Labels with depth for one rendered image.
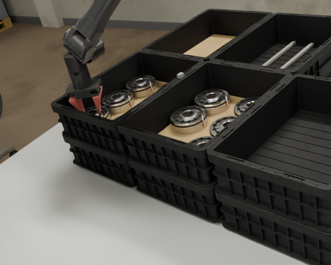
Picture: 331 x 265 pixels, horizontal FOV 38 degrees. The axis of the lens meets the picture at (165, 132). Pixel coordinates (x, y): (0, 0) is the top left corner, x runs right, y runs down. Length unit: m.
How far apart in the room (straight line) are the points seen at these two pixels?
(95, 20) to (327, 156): 0.68
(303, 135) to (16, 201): 0.86
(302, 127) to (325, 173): 0.20
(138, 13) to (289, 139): 3.75
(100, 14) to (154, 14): 3.44
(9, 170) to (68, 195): 0.31
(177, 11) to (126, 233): 3.47
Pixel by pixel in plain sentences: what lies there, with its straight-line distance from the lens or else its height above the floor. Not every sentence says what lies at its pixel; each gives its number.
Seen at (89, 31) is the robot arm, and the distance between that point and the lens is 1.33.
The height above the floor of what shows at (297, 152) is 0.83.
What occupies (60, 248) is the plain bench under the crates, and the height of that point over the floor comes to 0.70.
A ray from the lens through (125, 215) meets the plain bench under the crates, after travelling 1.32.
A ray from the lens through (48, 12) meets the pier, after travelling 5.74.
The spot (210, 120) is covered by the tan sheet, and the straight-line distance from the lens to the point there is 1.38.
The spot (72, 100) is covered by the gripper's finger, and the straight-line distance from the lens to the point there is 1.46.
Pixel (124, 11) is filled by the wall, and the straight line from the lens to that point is 5.00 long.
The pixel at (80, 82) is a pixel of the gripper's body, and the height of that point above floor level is 0.98.
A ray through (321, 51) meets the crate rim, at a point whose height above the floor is 0.92.
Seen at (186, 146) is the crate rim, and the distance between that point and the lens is 1.10.
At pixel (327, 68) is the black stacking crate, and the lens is 1.53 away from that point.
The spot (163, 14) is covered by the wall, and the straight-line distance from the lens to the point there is 4.68.
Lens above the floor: 1.52
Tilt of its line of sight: 30 degrees down
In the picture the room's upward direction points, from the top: 14 degrees counter-clockwise
